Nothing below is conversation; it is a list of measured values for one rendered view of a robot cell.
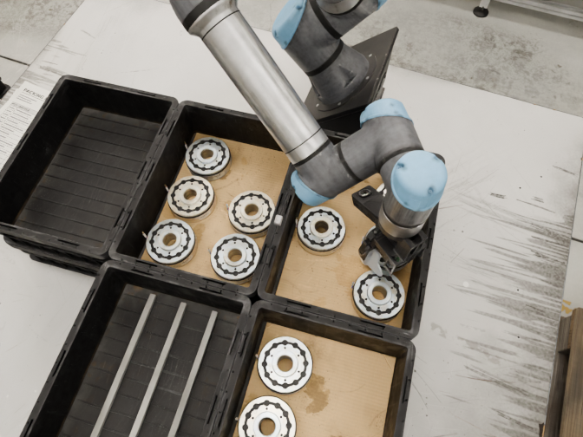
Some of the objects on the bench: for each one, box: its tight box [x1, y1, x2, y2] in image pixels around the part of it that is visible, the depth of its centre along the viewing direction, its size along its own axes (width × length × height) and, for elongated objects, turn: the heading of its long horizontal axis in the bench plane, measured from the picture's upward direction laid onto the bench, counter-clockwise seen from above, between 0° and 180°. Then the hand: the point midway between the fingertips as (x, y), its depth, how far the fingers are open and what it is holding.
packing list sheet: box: [0, 81, 50, 170], centre depth 129 cm, size 33×23×1 cm
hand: (375, 252), depth 96 cm, fingers open, 4 cm apart
